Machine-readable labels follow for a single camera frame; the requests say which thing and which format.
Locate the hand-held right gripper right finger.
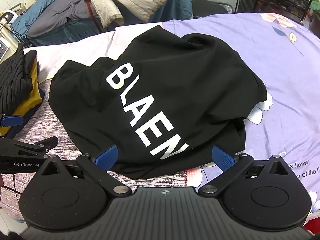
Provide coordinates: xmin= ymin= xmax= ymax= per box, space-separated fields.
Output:
xmin=198 ymin=146 xmax=293 ymax=197

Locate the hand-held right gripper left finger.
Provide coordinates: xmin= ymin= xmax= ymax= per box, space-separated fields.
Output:
xmin=40 ymin=145 xmax=132 ymax=197

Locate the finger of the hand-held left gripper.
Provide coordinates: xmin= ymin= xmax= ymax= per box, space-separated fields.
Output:
xmin=0 ymin=136 xmax=59 ymax=157
xmin=0 ymin=114 xmax=24 ymax=128

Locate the black knit garment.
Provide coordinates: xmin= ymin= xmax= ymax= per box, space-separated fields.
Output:
xmin=0 ymin=42 xmax=38 ymax=113

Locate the black printed t-shirt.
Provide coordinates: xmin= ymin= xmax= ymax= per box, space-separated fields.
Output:
xmin=49 ymin=25 xmax=268 ymax=180

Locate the purple grey striped cloth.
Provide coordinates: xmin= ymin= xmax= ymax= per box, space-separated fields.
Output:
xmin=0 ymin=77 xmax=192 ymax=222

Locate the yellow garment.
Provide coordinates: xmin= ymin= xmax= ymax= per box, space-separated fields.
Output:
xmin=0 ymin=55 xmax=43 ymax=136

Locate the white monitor machine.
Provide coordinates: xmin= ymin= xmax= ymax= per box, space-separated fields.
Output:
xmin=0 ymin=9 xmax=25 ymax=63

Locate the purple floral bedsheet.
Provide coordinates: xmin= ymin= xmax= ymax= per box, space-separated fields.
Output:
xmin=162 ymin=12 xmax=320 ymax=232

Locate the pale pink sheet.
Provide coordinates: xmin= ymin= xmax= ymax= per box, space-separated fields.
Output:
xmin=24 ymin=26 xmax=166 ymax=81

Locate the blue quilt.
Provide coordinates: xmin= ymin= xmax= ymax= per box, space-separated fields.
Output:
xmin=11 ymin=0 xmax=66 ymax=40

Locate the grey blanket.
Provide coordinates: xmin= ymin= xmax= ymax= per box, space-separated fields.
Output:
xmin=26 ymin=0 xmax=100 ymax=39

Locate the red cloth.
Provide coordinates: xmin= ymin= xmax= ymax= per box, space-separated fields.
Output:
xmin=307 ymin=219 xmax=320 ymax=240

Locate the black round chair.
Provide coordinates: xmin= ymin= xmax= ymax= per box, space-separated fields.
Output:
xmin=191 ymin=0 xmax=236 ymax=20

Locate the black metal rack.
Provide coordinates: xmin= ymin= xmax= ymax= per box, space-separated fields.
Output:
xmin=236 ymin=0 xmax=320 ymax=27

